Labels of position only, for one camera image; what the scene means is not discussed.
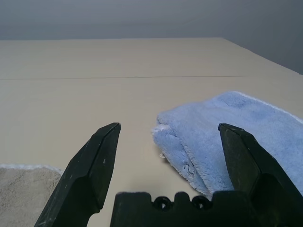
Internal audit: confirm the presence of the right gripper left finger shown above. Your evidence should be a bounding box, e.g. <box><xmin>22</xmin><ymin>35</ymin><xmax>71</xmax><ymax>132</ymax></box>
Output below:
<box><xmin>34</xmin><ymin>122</ymin><xmax>122</xmax><ymax>227</ymax></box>

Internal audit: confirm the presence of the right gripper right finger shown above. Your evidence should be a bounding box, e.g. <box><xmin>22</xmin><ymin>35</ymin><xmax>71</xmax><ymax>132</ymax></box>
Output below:
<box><xmin>217</xmin><ymin>122</ymin><xmax>303</xmax><ymax>227</ymax></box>

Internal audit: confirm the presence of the beige towel white trim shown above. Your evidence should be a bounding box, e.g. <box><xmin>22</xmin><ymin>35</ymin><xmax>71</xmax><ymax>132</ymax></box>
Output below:
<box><xmin>0</xmin><ymin>164</ymin><xmax>64</xmax><ymax>227</ymax></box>

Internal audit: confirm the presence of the light blue towel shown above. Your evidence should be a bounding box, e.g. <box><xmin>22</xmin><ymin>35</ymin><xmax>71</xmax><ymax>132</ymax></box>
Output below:
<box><xmin>151</xmin><ymin>90</ymin><xmax>303</xmax><ymax>201</ymax></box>

